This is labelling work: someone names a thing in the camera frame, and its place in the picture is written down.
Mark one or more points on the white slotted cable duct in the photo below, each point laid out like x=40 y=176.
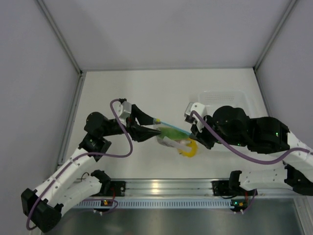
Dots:
x=127 y=203

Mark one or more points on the clear plastic basket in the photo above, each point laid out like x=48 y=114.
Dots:
x=236 y=99

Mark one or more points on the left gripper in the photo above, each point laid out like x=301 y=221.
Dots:
x=139 y=133

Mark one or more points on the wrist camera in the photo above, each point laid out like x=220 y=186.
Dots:
x=193 y=113
x=124 y=109

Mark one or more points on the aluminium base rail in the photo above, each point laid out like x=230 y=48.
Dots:
x=165 y=188

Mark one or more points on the green fake lettuce leaf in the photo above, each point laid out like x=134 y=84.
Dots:
x=172 y=134

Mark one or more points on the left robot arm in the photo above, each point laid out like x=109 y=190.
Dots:
x=46 y=204

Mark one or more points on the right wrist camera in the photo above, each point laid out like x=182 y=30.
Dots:
x=193 y=113

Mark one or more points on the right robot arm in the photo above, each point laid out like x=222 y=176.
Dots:
x=263 y=140

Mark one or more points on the clear zip top bag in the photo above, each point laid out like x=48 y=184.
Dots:
x=166 y=141

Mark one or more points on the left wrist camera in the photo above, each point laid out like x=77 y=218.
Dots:
x=124 y=109

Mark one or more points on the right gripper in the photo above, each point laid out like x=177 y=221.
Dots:
x=194 y=130

